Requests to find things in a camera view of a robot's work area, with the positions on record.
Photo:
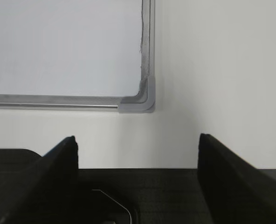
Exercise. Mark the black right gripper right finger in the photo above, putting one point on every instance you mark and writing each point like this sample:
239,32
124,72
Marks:
235,191

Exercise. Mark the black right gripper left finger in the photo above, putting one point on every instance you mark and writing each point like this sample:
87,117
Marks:
41,193

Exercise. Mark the whiteboard with aluminium frame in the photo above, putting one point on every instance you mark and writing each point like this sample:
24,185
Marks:
77,54

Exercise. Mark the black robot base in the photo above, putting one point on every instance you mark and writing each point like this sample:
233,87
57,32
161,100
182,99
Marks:
125,196

